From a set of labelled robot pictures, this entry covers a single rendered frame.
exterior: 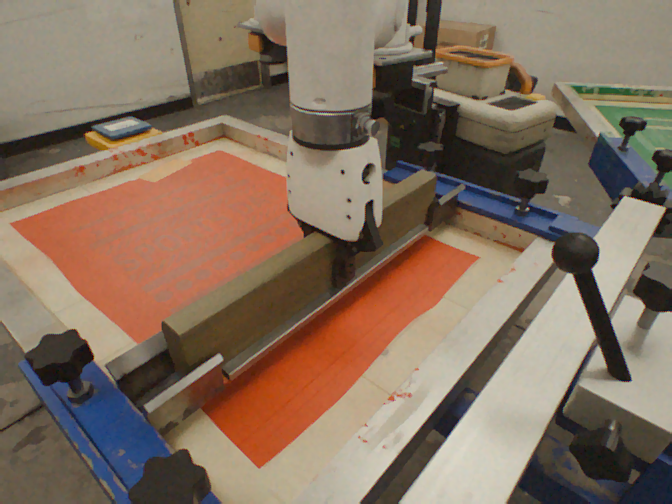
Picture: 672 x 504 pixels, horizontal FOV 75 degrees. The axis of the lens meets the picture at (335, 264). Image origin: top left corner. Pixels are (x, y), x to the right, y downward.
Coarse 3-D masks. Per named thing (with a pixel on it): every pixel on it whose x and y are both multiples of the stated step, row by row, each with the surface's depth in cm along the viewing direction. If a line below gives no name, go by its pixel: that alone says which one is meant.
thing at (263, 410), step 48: (144, 192) 78; (48, 240) 65; (96, 288) 56; (144, 336) 49; (336, 336) 49; (384, 336) 49; (240, 384) 44; (288, 384) 44; (336, 384) 44; (240, 432) 40; (288, 432) 40
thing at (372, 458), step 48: (144, 144) 87; (192, 144) 94; (0, 192) 71; (48, 192) 77; (528, 240) 61; (0, 288) 51; (528, 288) 51; (480, 336) 45; (432, 384) 40; (384, 432) 36; (336, 480) 33; (384, 480) 34
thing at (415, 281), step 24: (192, 168) 86; (216, 168) 86; (240, 168) 86; (432, 240) 65; (408, 264) 60; (432, 264) 60; (456, 264) 60; (360, 288) 56; (384, 288) 56; (408, 288) 56; (432, 288) 56; (360, 312) 53; (384, 312) 53; (408, 312) 53
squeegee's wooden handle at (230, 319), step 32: (384, 192) 55; (416, 192) 57; (384, 224) 54; (416, 224) 61; (288, 256) 44; (320, 256) 46; (224, 288) 40; (256, 288) 40; (288, 288) 44; (320, 288) 48; (192, 320) 37; (224, 320) 39; (256, 320) 42; (192, 352) 37; (224, 352) 40
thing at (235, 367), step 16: (400, 240) 58; (416, 240) 60; (384, 256) 55; (368, 272) 53; (336, 288) 50; (352, 288) 51; (320, 304) 48; (288, 320) 46; (304, 320) 46; (272, 336) 44; (288, 336) 45; (256, 352) 42; (224, 368) 41; (240, 368) 41
